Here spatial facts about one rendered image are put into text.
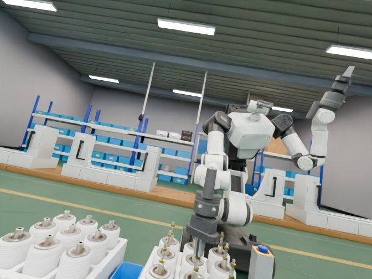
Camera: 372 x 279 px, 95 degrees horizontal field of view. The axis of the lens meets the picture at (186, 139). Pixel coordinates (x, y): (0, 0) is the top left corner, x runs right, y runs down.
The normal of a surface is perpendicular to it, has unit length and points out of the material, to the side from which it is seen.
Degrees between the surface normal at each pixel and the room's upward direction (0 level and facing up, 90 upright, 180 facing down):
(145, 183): 90
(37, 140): 90
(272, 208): 90
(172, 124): 90
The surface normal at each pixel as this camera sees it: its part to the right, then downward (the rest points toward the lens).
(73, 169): -0.02, -0.14
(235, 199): 0.11, -0.76
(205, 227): -0.58, -0.22
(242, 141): 0.12, 0.62
